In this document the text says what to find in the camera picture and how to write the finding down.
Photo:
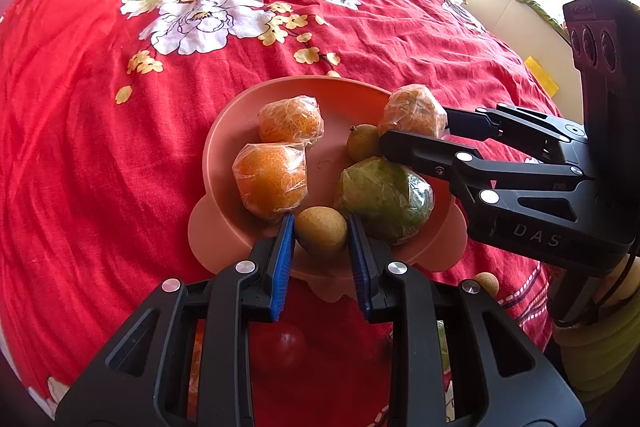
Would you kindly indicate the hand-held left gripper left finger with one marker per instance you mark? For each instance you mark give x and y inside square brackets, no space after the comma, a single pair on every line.
[282,267]

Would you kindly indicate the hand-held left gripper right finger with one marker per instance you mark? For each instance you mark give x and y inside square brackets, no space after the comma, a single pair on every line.
[357,267]

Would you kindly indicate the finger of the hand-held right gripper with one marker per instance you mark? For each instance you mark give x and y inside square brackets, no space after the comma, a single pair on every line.
[500,122]
[425,154]

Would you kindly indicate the plastic-wrapped orange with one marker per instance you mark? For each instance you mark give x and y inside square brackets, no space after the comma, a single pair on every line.
[197,372]
[272,179]
[290,122]
[412,112]

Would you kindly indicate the brown longan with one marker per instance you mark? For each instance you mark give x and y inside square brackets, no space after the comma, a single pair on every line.
[320,232]
[362,142]
[486,283]

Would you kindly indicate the plastic-wrapped green fruit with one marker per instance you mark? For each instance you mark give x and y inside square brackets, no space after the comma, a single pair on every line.
[442,347]
[385,199]

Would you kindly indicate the pink plastic bowl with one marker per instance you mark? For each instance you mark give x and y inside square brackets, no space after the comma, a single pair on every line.
[235,137]

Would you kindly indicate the person's right forearm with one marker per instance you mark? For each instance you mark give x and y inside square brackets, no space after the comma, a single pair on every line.
[600,357]

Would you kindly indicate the red cherry tomato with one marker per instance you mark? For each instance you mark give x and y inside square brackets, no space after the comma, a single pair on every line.
[280,347]

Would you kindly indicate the red floral blanket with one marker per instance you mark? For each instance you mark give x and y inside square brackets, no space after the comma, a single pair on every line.
[100,157]

